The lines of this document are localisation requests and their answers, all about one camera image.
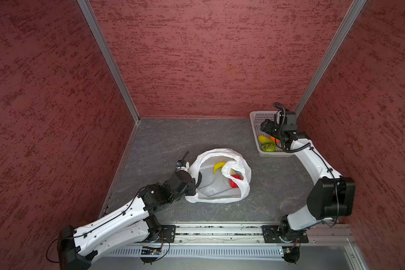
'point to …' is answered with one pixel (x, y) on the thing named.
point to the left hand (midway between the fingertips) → (194, 186)
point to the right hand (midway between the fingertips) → (266, 128)
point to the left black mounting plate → (167, 234)
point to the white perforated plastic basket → (256, 117)
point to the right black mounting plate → (271, 235)
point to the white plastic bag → (226, 176)
